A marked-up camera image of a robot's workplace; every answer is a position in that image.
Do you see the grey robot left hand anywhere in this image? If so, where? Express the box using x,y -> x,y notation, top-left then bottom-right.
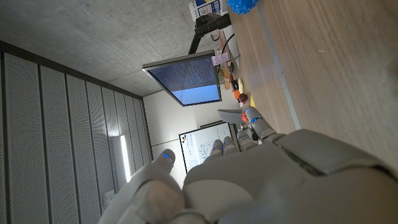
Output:
98,106 -> 398,224

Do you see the blue spiky stress ball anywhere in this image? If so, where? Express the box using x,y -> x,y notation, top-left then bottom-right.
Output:
226,0 -> 259,16

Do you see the grey tape outline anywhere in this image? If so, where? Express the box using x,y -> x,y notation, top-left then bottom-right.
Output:
254,0 -> 302,131

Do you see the computer monitor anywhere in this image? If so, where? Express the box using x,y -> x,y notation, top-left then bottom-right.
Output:
142,49 -> 223,108

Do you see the long ceiling light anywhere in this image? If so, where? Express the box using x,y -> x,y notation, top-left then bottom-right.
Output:
119,134 -> 132,184

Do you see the white canister with label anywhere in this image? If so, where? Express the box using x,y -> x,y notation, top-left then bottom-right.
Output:
188,0 -> 229,22

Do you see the whiteboard with black frame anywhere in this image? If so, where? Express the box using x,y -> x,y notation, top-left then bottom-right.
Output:
178,121 -> 234,174

